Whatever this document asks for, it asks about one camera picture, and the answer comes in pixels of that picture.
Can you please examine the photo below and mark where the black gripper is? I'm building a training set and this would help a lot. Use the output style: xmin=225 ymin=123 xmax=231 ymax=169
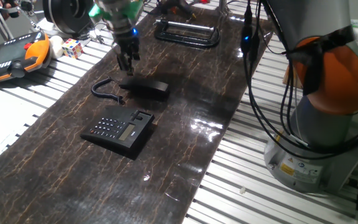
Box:
xmin=112 ymin=29 xmax=141 ymax=77

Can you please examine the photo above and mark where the black telephone handset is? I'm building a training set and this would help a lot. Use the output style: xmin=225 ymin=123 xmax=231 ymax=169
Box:
xmin=118 ymin=76 xmax=170 ymax=100

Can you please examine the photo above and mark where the black telephone cord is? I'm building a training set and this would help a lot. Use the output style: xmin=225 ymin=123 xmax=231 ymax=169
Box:
xmin=91 ymin=77 xmax=126 ymax=105

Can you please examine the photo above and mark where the black telephone base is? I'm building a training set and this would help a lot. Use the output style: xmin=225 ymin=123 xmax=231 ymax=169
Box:
xmin=80 ymin=105 xmax=155 ymax=161

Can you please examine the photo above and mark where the Rubik's cube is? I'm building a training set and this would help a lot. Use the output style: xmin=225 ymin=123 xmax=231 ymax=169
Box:
xmin=61 ymin=38 xmax=84 ymax=59

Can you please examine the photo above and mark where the white round plastic object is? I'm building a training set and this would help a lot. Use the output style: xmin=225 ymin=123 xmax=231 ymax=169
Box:
xmin=48 ymin=35 xmax=65 ymax=59

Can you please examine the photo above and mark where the black hand tool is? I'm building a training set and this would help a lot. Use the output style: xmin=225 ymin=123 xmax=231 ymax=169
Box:
xmin=157 ymin=0 xmax=197 ymax=19

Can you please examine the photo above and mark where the black filament spool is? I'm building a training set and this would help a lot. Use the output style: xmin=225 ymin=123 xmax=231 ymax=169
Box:
xmin=42 ymin=0 xmax=94 ymax=35

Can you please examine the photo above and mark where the orange and black teach pendant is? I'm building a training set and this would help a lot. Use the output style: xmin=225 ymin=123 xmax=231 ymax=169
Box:
xmin=0 ymin=31 xmax=52 ymax=84

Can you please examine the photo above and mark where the dark marble pattern mat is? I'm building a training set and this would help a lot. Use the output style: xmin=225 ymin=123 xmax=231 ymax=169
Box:
xmin=0 ymin=6 xmax=275 ymax=224

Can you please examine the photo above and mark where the white paper sheet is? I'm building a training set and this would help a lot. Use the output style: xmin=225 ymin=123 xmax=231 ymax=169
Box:
xmin=0 ymin=89 xmax=40 ymax=172

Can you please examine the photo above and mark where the small wooden block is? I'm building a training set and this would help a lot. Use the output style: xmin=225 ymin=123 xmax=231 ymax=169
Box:
xmin=283 ymin=65 xmax=301 ymax=90

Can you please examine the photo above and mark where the black metal handle frame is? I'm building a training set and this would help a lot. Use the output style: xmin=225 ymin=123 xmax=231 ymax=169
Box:
xmin=154 ymin=19 xmax=221 ymax=49

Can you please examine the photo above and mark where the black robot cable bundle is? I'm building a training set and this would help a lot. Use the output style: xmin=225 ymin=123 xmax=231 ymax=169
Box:
xmin=239 ymin=0 xmax=358 ymax=161

